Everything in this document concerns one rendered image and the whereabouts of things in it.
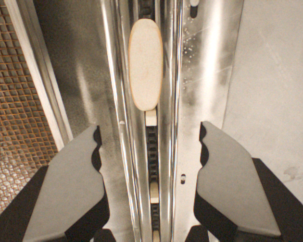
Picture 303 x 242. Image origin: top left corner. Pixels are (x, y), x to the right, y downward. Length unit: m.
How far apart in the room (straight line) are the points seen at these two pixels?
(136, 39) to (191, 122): 0.11
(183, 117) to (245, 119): 0.11
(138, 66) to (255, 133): 0.21
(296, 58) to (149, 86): 0.19
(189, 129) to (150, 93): 0.07
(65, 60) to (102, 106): 0.07
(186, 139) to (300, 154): 0.22
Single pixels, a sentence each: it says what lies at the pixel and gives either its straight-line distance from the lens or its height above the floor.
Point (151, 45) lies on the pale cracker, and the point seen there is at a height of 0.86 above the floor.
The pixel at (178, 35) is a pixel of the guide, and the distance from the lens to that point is 0.19.
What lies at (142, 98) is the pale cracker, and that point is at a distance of 0.21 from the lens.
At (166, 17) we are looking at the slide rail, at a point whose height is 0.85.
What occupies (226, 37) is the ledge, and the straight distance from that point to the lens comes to 0.21.
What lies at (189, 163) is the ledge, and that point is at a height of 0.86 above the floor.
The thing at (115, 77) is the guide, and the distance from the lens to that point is 0.20.
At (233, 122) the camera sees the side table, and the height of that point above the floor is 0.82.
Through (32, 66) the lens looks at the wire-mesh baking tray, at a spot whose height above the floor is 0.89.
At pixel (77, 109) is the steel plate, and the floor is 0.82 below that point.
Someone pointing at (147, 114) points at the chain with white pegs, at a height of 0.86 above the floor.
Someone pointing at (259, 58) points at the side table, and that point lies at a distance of 0.27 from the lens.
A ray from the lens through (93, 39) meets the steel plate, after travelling 0.24.
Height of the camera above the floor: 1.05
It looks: 62 degrees down
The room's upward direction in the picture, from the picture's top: 178 degrees clockwise
